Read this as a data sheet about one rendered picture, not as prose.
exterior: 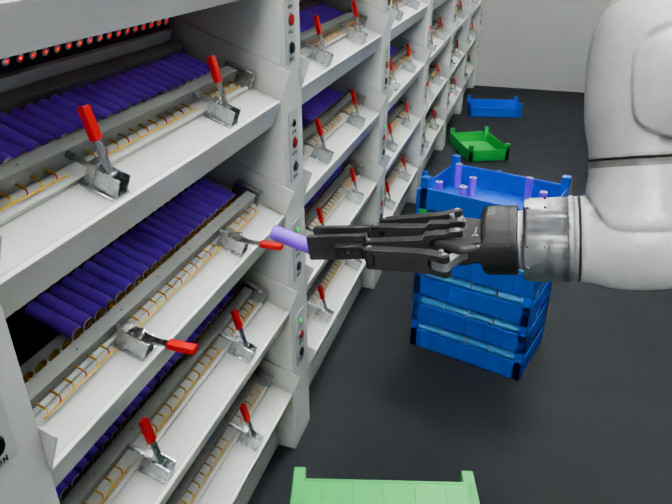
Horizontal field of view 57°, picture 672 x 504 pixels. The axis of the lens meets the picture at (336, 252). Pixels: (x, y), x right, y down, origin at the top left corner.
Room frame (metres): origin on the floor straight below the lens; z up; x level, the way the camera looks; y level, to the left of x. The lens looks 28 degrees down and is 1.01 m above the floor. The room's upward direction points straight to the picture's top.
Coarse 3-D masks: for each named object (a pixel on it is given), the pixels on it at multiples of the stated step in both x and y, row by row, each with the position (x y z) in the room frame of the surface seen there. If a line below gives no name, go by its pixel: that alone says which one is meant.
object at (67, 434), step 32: (256, 192) 0.99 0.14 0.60; (288, 192) 1.00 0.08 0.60; (256, 224) 0.94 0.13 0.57; (224, 256) 0.83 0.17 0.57; (256, 256) 0.90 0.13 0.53; (192, 288) 0.74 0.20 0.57; (224, 288) 0.78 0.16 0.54; (96, 320) 0.63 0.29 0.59; (160, 320) 0.66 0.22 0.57; (192, 320) 0.69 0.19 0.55; (160, 352) 0.61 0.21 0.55; (96, 384) 0.53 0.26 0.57; (128, 384) 0.54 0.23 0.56; (64, 416) 0.48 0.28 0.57; (96, 416) 0.49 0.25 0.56; (64, 448) 0.45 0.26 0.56
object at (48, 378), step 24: (240, 216) 0.93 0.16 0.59; (192, 240) 0.81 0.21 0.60; (168, 264) 0.74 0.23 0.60; (192, 264) 0.77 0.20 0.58; (144, 288) 0.68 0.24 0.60; (120, 312) 0.62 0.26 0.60; (96, 336) 0.58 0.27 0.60; (72, 360) 0.53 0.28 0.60; (96, 360) 0.55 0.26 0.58; (48, 384) 0.50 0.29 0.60; (72, 384) 0.52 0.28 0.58
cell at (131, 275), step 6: (96, 258) 0.71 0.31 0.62; (102, 258) 0.72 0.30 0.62; (108, 258) 0.72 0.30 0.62; (102, 264) 0.71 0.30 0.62; (108, 264) 0.71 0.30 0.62; (114, 264) 0.71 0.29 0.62; (120, 264) 0.71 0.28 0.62; (114, 270) 0.70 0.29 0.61; (120, 270) 0.70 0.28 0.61; (126, 270) 0.71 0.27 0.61; (132, 270) 0.71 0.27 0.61; (126, 276) 0.70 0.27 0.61; (132, 276) 0.70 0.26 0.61; (138, 276) 0.71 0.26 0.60; (132, 282) 0.70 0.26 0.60
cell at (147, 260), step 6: (114, 246) 0.75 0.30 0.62; (120, 246) 0.75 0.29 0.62; (126, 246) 0.75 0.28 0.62; (126, 252) 0.75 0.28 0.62; (132, 252) 0.75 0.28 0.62; (138, 252) 0.75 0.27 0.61; (138, 258) 0.74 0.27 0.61; (144, 258) 0.74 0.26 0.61; (150, 258) 0.74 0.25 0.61; (144, 264) 0.74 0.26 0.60; (150, 264) 0.74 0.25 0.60
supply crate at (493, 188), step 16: (448, 176) 1.52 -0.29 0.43; (464, 176) 1.53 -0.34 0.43; (480, 176) 1.51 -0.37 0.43; (496, 176) 1.49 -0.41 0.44; (512, 176) 1.47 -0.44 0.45; (432, 192) 1.37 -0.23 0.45; (448, 192) 1.35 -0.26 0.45; (480, 192) 1.48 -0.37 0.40; (496, 192) 1.48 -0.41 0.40; (512, 192) 1.46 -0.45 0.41; (560, 192) 1.39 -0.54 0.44; (432, 208) 1.37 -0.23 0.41; (448, 208) 1.35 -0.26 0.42; (464, 208) 1.33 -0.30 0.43; (480, 208) 1.31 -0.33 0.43
